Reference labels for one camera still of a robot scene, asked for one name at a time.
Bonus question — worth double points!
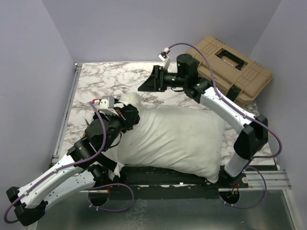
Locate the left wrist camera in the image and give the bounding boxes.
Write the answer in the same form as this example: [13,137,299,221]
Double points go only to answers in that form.
[92,96,118,115]

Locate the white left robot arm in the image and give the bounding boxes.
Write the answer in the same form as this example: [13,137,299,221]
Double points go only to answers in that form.
[4,100,140,226]

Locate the yellow handled pliers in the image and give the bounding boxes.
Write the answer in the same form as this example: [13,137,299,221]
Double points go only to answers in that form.
[83,118,90,138]

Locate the black and white checkered pillowcase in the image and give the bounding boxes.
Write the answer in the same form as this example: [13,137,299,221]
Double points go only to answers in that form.
[91,99,130,176]

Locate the black front mounting rail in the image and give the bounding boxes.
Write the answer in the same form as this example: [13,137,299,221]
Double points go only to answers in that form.
[47,163,257,201]

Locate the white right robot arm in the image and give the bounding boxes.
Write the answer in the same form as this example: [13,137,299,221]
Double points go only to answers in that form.
[138,64,268,187]

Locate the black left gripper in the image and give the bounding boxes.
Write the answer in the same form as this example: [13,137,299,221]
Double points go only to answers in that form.
[103,107,140,151]

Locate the white pillow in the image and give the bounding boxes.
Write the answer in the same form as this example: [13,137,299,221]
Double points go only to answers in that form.
[105,92,224,184]

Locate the tan plastic toolbox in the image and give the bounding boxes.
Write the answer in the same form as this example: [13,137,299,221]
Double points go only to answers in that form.
[196,36,273,107]

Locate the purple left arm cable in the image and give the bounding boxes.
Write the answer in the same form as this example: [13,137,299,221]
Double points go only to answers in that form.
[4,100,135,225]

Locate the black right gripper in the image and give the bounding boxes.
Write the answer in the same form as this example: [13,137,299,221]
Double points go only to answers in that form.
[138,66,187,93]

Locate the aluminium left side rail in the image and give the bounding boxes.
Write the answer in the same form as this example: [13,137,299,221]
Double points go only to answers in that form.
[50,63,83,167]

